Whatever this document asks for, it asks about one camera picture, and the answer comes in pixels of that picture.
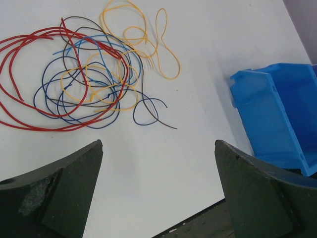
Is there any light blue wire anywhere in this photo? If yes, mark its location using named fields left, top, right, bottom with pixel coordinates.
left=53, top=34, right=143, bottom=87

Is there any brown wire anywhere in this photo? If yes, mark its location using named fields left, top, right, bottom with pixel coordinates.
left=47, top=16, right=178, bottom=130

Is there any blue plastic bin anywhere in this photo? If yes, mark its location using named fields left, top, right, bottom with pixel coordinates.
left=230, top=63, right=317, bottom=177

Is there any dark blue wire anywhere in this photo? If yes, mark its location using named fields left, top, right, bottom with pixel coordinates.
left=33, top=61, right=168, bottom=129

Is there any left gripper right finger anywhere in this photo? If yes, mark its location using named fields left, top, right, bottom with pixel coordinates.
left=214, top=140, right=317, bottom=238

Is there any red wire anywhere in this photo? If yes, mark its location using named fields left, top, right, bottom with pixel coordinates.
left=0, top=17, right=131, bottom=131

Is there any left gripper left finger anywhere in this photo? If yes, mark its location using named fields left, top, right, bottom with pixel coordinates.
left=0, top=140, right=103, bottom=238

